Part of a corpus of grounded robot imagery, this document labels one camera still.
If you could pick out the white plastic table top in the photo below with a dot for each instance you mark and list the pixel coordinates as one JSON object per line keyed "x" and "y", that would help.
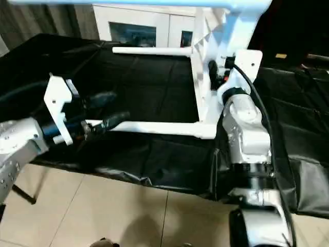
{"x": 205, "y": 108}

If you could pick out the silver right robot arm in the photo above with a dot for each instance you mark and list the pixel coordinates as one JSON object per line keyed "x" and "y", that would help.
{"x": 244, "y": 128}

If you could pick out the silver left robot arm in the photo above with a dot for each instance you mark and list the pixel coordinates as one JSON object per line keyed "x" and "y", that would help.
{"x": 15, "y": 139}

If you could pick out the black plastic cover mat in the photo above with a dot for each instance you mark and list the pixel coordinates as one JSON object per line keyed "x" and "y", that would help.
{"x": 154, "y": 90}

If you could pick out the small tan box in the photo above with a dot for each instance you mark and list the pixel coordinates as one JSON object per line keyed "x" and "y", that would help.
{"x": 280, "y": 55}

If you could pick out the white sideboard with glass doors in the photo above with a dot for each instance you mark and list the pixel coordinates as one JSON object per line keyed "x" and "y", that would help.
{"x": 164, "y": 31}

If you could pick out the black tripod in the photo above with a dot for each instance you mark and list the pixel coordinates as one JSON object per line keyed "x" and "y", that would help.
{"x": 23, "y": 194}

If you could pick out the grey curtain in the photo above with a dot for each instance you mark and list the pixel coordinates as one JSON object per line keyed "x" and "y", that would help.
{"x": 38, "y": 20}

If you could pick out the dark robot body part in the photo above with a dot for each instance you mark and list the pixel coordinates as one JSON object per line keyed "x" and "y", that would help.
{"x": 105, "y": 243}

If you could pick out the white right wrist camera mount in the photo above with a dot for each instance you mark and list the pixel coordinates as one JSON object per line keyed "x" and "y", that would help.
{"x": 249, "y": 61}

